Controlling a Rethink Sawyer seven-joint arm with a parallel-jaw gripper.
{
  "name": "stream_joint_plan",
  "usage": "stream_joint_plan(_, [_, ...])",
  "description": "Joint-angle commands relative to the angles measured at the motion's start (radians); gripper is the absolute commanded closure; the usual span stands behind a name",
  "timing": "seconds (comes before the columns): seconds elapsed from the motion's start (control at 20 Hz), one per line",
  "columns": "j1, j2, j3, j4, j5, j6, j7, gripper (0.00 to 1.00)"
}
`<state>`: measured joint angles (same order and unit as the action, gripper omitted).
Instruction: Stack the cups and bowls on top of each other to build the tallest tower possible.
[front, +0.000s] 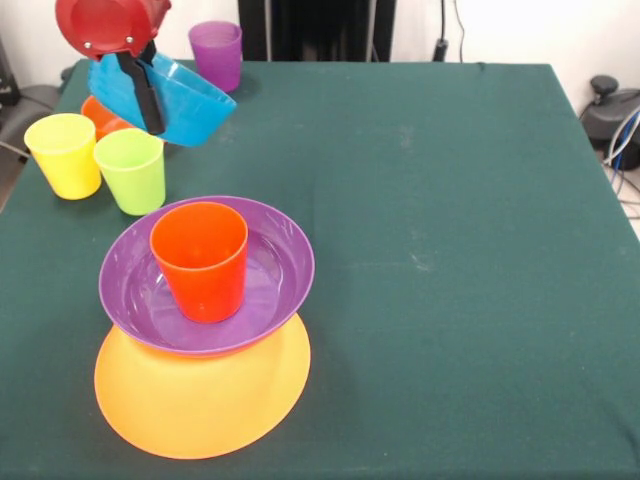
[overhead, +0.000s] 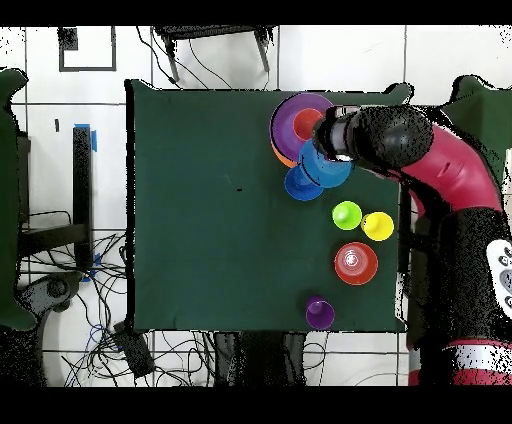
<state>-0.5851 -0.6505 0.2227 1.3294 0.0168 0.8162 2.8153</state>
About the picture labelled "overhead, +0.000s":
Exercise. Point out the black power strip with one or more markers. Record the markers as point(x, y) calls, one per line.
point(134, 352)

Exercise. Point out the black square floor frame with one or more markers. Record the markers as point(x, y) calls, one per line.
point(68, 38)

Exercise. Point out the black chair base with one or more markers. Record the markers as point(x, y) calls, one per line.
point(52, 288)

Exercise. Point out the light blue plastic bowl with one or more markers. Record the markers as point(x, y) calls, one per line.
point(326, 174)

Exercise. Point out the dark green tablecloth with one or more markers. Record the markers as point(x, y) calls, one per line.
point(180, 200)

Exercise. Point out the blue tape strip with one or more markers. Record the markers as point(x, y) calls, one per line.
point(94, 142)

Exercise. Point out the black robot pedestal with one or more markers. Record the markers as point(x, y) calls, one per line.
point(256, 360)

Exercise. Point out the green cloth side table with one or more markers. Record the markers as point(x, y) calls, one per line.
point(488, 112)
point(8, 200)

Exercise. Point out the orange-red plastic bowl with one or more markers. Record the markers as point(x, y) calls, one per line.
point(356, 263)

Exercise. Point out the black metal stool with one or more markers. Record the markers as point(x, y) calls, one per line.
point(208, 32)

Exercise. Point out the dark blue plastic bowl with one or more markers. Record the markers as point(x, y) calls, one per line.
point(298, 188)

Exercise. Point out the purple plastic cup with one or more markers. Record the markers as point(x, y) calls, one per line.
point(320, 314)

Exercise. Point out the green plastic cup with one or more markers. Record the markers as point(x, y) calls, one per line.
point(347, 215)

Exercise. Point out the purple plastic bowl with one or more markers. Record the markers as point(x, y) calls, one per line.
point(282, 128)

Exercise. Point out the black table frame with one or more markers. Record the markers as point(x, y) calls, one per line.
point(82, 192)
point(406, 232)

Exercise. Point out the yellow plastic cup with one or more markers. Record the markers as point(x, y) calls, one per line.
point(377, 226)

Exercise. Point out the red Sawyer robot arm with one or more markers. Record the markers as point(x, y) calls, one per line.
point(452, 172)

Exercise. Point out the red plastic cup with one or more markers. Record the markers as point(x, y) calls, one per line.
point(304, 124)

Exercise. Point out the large yellow plastic bowl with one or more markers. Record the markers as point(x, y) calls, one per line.
point(284, 159)

